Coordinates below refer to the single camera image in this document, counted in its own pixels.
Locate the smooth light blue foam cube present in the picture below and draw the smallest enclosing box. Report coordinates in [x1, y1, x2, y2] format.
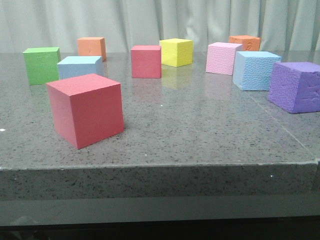
[57, 56, 104, 80]

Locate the textured light blue foam cube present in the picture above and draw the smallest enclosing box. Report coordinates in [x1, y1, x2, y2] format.
[232, 51, 282, 91]

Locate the small red foam cube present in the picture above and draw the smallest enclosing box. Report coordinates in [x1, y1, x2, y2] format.
[130, 45, 162, 79]

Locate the yellow foam cube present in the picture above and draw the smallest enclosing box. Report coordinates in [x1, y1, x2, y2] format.
[159, 38, 194, 67]

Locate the large red foam cube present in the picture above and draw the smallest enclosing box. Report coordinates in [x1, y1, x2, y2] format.
[46, 73, 124, 149]

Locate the pink foam cube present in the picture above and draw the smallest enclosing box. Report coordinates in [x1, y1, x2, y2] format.
[205, 42, 243, 76]

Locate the left orange foam cube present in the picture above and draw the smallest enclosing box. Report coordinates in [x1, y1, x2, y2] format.
[77, 37, 107, 62]

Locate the orange foam cube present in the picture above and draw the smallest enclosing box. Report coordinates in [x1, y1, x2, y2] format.
[77, 37, 107, 62]
[228, 35, 261, 51]

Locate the right orange foam cube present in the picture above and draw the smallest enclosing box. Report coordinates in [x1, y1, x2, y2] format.
[228, 35, 261, 51]

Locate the green foam cube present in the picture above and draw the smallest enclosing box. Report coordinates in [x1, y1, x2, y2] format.
[23, 47, 61, 85]

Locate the purple foam cube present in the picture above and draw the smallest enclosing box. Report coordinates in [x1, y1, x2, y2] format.
[267, 61, 320, 114]

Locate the grey-green curtain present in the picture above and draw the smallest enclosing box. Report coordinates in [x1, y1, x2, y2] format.
[0, 0, 320, 53]

